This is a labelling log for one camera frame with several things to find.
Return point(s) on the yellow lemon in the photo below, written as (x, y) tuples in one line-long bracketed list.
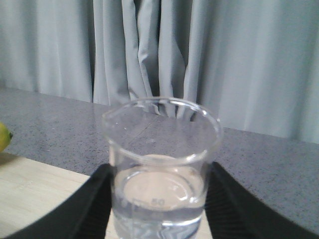
[(5, 136)]

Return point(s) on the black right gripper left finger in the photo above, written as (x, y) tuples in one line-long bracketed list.
[(84, 215)]

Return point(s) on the clear glass beaker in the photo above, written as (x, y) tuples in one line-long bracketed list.
[(160, 150)]

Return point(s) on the wooden cutting board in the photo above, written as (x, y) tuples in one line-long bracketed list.
[(37, 196)]

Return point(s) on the grey curtain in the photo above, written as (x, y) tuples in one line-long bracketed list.
[(254, 63)]

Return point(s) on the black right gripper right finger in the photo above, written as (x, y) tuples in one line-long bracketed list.
[(234, 213)]

